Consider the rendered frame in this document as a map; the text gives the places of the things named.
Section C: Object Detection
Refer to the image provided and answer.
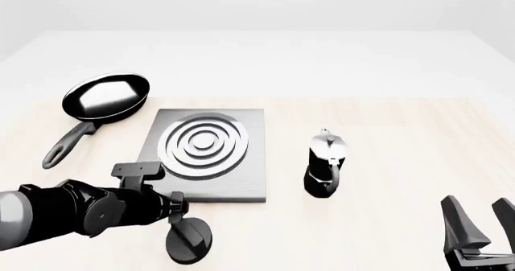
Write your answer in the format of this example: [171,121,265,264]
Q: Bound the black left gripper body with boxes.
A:
[167,191,190,224]

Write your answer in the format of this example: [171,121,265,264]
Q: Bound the round black stove knob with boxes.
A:
[165,216,213,265]

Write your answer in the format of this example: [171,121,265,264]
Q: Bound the black and silver moka pot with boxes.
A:
[303,128,349,199]

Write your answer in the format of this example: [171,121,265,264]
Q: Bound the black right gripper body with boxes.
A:
[443,245,515,271]

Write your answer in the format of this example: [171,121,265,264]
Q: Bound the flat black stove plate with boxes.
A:
[136,108,267,203]

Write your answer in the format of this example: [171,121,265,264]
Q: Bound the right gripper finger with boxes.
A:
[440,195,492,256]
[491,196,515,245]

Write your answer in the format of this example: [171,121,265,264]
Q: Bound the black frying pan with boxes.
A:
[42,71,151,170]

